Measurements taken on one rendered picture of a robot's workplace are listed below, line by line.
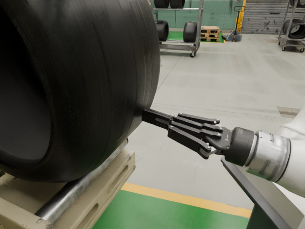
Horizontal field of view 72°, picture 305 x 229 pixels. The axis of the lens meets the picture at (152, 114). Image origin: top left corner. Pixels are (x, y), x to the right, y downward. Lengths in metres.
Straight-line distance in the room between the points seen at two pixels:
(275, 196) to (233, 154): 0.49
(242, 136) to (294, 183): 0.12
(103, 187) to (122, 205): 1.07
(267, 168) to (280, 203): 0.47
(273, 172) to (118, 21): 0.37
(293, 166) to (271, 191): 0.48
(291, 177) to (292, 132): 0.17
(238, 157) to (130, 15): 0.33
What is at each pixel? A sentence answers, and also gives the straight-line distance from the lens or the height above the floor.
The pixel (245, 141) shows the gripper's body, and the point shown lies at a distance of 0.44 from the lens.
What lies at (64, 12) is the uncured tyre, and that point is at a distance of 0.33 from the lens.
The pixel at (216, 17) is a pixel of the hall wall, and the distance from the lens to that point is 11.48.
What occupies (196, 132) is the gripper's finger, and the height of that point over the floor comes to 1.07.
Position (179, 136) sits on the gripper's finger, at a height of 1.07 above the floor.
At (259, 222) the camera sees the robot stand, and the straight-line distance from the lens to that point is 1.22.
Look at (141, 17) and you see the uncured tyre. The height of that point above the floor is 1.28.
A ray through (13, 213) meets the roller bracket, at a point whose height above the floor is 0.95.
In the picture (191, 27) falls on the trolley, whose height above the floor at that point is 0.74.
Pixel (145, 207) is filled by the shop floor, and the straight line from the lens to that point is 1.66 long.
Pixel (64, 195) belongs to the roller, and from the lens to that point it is 0.55.
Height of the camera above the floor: 1.31
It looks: 28 degrees down
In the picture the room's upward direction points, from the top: straight up
